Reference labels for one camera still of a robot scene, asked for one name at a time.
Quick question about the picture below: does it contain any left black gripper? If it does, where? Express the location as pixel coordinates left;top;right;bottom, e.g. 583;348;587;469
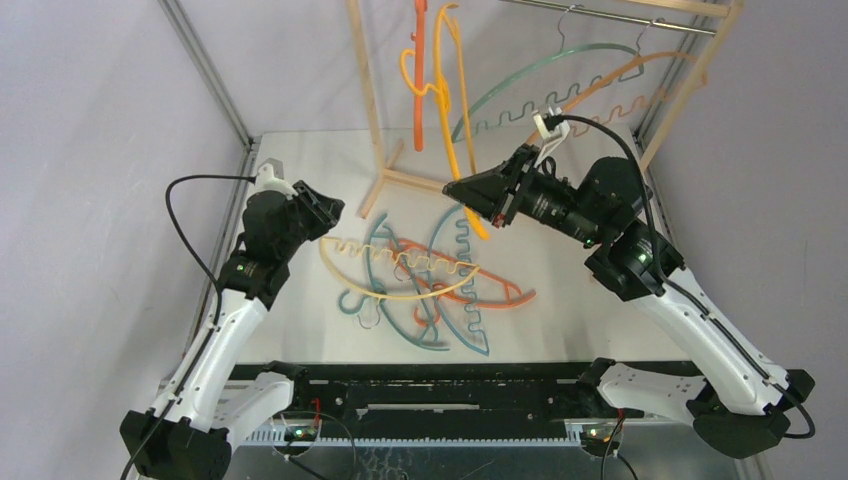
277;180;343;260

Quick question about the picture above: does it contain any yellow-orange plastic hanger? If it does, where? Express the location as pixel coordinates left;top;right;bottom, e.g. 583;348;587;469
399;3;493;242

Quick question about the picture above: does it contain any orange plastic hanger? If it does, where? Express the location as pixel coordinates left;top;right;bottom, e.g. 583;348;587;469
390;238;536;327
410;0;428;152

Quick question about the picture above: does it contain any pale green wavy hanger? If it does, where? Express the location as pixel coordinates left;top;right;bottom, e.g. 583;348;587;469
465;4;637;134

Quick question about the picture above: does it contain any light orange wavy hanger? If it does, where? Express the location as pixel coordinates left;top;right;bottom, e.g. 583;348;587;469
528;49;698;125

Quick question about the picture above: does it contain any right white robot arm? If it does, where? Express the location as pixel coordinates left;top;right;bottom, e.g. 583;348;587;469
443;145;815;459

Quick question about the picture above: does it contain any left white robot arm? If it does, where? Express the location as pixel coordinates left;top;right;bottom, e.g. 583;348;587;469
119;181;345;479

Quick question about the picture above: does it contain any blue wavy hanger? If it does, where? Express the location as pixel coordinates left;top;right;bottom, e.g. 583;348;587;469
426;205;491;357

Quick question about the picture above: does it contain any pale yellow wavy hanger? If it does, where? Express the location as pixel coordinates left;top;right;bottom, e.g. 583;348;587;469
319;237;481;301

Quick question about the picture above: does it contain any teal plastic hanger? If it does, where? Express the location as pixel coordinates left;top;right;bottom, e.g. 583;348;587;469
337;213;450;352

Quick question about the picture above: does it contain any left circuit board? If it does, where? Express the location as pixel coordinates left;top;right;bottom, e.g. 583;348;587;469
281;424;321;447

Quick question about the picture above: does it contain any circuit board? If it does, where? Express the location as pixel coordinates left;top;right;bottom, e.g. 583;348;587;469
579;425;621;458
281;424;321;447

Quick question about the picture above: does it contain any metal hanging rod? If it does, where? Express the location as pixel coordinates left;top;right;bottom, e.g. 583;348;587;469
506;0;718;37

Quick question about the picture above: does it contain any right circuit board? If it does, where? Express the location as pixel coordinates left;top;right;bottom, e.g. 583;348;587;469
579;425;621;458

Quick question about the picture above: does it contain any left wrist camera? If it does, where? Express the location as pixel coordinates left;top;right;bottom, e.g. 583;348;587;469
254;158;297;198

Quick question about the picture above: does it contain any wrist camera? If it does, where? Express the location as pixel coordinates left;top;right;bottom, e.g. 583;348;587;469
532;106;570;168
254;158;297;198

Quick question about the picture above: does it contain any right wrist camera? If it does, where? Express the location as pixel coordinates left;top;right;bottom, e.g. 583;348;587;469
532;106;570;168

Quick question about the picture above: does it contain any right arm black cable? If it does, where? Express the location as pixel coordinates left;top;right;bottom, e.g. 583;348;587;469
543;113;817;441

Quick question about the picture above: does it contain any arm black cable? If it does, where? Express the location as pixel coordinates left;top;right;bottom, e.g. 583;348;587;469
543;113;817;441
119;174;260;480

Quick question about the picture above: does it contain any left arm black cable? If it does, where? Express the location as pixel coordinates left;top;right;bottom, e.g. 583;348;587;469
119;174;260;480

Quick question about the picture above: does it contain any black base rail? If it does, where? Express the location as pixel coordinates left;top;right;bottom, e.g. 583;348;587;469
228;360;697;442

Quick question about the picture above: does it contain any left aluminium frame post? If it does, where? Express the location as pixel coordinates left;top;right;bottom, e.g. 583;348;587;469
157;0;260;333

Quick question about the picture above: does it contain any aluminium frame post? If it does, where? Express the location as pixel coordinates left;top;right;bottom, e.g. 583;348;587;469
157;0;260;333
634;15;722;241

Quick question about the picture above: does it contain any right aluminium frame post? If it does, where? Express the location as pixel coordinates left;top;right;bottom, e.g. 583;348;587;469
634;15;722;241

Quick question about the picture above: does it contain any wooden clothes rack frame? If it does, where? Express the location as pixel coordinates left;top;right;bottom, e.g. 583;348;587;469
344;0;745;220

